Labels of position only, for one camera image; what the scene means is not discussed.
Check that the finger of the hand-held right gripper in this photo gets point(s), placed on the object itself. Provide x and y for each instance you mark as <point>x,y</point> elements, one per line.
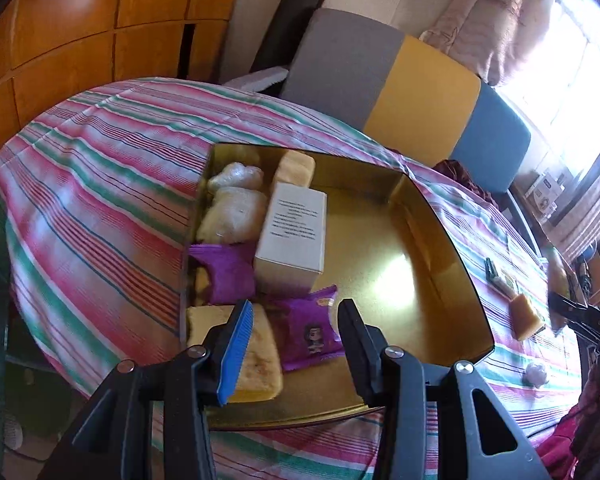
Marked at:
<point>590,322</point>

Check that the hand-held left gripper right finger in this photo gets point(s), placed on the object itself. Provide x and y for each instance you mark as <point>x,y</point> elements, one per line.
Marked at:
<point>357,355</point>

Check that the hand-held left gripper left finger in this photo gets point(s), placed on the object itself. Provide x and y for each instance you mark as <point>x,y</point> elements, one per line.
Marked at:
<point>235,355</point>

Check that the yellow bread cake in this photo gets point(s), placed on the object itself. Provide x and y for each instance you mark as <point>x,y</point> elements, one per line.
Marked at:
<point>292,170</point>
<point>527,317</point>
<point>201,282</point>
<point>262,360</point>

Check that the purple snack packet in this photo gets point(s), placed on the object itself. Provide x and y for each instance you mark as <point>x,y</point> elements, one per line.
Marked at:
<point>225,272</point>
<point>310,332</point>

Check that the gold tin box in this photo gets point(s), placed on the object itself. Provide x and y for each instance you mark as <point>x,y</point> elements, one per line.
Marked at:
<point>380,240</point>

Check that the white cardboard box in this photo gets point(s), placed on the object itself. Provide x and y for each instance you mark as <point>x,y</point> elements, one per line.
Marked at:
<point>292,240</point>

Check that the plastic white bun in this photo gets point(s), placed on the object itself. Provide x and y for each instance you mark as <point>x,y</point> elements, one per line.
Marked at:
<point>230,215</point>
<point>235,176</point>

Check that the crumpled white wrapper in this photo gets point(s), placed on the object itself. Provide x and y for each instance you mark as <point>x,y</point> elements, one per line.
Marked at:
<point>537,375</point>

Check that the black clip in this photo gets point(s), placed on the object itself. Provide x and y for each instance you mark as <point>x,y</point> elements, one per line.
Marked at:
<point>492,269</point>

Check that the magenta cloth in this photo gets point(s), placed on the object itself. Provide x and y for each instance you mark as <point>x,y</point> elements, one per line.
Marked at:
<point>580,445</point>

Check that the white carton box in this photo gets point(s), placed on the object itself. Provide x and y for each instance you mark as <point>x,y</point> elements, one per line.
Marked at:
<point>545,195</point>

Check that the maroon cloth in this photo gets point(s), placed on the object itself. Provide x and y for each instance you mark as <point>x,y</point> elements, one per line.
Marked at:
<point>462,177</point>

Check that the striped tablecloth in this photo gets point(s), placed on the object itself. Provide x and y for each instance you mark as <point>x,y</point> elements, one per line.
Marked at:
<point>105,160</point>

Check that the window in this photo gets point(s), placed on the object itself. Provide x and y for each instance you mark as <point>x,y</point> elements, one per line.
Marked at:
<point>570,75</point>

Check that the grey yellow blue sofa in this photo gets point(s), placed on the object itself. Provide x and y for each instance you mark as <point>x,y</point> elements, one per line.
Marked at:
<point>430,95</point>

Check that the white folded cloth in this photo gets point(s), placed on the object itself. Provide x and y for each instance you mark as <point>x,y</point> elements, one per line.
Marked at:
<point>257,80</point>

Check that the pink patterned curtain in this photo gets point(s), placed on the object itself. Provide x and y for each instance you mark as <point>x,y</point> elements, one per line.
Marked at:
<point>490,20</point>

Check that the black rolled mat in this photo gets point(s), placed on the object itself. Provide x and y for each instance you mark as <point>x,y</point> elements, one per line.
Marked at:
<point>290,20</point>

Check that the wooden wardrobe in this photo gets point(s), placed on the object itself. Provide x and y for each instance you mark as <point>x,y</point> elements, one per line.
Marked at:
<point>80,20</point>

